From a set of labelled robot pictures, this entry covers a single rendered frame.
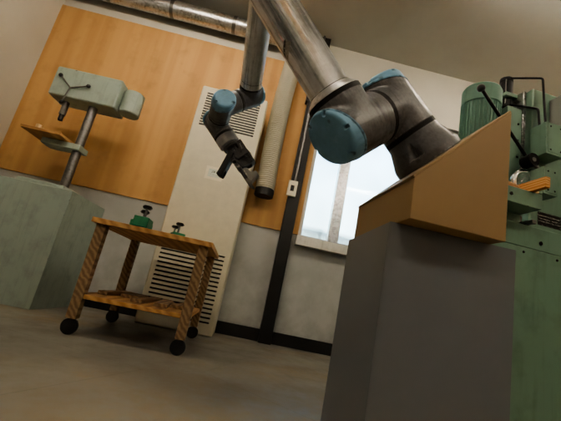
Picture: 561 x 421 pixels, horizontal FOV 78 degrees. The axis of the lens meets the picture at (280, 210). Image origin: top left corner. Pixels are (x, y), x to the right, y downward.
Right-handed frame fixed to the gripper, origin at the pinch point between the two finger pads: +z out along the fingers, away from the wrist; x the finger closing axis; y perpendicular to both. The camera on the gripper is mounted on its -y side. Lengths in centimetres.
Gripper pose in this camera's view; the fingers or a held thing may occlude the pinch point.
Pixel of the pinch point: (251, 187)
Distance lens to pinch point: 143.5
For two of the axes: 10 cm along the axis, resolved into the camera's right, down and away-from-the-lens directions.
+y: 8.4, -5.4, 0.2
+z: 5.4, 8.3, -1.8
